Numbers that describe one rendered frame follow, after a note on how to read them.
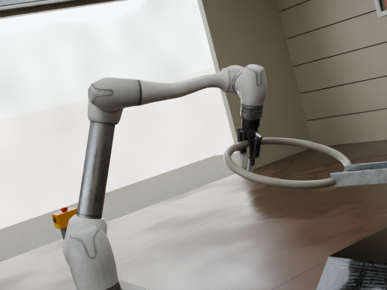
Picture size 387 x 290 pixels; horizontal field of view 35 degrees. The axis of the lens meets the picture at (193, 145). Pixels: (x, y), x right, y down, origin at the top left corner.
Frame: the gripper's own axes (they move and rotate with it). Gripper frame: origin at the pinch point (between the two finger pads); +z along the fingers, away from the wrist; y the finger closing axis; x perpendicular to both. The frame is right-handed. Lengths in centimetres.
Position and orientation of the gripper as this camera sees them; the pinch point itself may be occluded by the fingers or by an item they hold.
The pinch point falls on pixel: (247, 163)
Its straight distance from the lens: 254.4
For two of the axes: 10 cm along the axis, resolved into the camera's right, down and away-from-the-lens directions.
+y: 5.8, 3.0, -7.6
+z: -0.5, 9.4, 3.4
